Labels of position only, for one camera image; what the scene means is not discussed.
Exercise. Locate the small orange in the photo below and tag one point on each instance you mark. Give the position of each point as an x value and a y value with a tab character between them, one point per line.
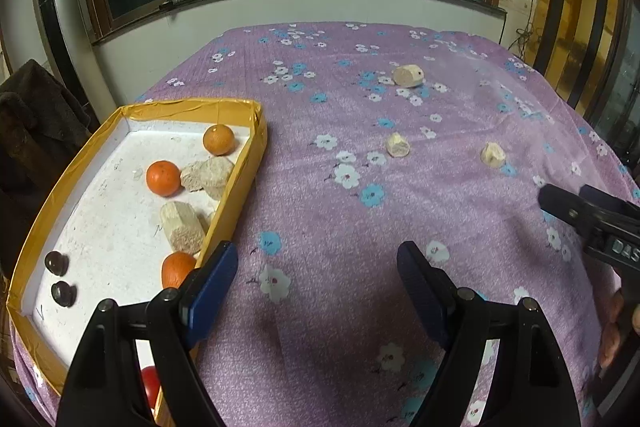
218	139

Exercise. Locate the yellow tray with white inside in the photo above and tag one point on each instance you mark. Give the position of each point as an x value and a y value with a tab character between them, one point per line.
100	207

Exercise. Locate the gold wardrobe with dark stripes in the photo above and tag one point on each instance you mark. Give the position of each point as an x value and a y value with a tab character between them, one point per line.
575	7

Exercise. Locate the silver standing air conditioner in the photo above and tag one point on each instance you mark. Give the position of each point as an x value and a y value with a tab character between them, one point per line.
55	22

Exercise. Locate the small beige cut chunk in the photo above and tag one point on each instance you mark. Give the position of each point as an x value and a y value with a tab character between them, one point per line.
397	143
492	153

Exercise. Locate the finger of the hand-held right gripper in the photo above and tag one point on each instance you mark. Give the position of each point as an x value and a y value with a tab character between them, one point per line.
615	204
565	207

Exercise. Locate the purple floral blanket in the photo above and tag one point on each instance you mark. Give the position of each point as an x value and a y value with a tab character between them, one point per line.
375	187

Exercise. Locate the red tomato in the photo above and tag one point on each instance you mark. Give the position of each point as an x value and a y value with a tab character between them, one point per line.
150	387

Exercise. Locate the person's right hand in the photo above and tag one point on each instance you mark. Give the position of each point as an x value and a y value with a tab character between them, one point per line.
611	327

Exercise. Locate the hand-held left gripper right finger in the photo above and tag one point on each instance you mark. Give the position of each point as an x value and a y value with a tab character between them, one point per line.
425	297

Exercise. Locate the large beige cut chunk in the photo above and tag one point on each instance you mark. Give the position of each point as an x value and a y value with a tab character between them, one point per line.
182	227
207	177

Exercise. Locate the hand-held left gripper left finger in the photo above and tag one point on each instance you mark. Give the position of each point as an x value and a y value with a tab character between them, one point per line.
215	292

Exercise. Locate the beige chunk with dark spot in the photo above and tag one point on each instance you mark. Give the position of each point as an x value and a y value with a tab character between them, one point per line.
407	76

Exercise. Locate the dark red jujube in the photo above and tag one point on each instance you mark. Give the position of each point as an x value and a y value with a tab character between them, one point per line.
56	262

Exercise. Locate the dark brown coat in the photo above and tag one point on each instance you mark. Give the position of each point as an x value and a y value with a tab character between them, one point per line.
35	132

